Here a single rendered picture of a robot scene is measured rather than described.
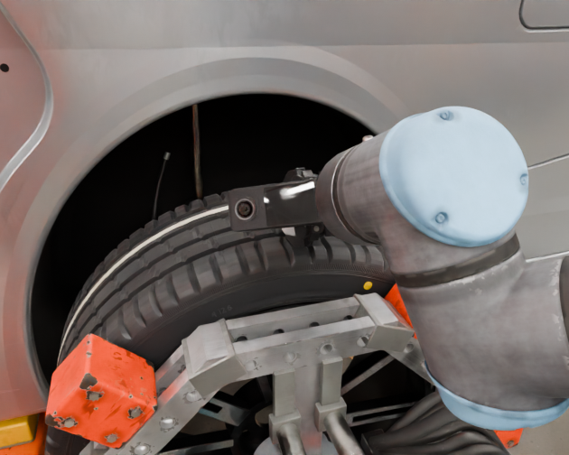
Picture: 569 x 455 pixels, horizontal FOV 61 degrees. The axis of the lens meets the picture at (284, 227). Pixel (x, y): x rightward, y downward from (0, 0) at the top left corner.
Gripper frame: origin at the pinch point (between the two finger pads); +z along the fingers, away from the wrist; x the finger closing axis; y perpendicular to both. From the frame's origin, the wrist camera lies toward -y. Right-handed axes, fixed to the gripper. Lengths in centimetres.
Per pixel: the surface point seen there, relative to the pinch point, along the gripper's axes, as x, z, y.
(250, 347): -14.6, -10.0, -7.5
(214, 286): -8.1, -4.6, -10.0
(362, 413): -32.9, 11.1, 13.9
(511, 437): -37, 2, 34
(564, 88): 20, 11, 62
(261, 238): -3.1, -0.7, -2.9
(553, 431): -84, 84, 119
